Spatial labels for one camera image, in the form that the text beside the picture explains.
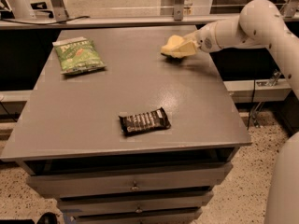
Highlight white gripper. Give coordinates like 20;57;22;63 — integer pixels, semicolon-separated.
168;25;221;59

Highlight yellow sponge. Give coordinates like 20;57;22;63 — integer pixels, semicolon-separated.
161;35;186;59

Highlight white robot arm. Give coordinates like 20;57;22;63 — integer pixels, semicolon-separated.
161;0;299;224

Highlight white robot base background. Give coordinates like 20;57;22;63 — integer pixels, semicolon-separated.
0;0;36;20

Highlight black rxbar chocolate bar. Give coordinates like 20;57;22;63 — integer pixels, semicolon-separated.
119;107;171;136

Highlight green chip bag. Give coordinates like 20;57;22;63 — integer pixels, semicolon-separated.
53;36;106;75

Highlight top grey drawer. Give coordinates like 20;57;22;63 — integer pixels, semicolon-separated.
27;162;233;198

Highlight grey drawer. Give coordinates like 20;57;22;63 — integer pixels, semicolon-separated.
58;190;213;216
27;162;233;198
76;207;202;224

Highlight grey drawer cabinet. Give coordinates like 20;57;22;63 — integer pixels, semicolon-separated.
2;26;250;224

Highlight middle grey drawer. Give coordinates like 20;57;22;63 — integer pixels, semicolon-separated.
58;190;213;216

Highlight bottom grey drawer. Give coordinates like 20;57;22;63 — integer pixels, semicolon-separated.
76;207;202;224

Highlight black round object bottom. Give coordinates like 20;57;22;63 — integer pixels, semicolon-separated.
36;212;58;224

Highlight grey metal rail frame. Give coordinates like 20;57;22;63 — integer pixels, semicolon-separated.
0;0;299;31

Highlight black cable on rail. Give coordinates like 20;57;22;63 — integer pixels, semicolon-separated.
0;15;92;26

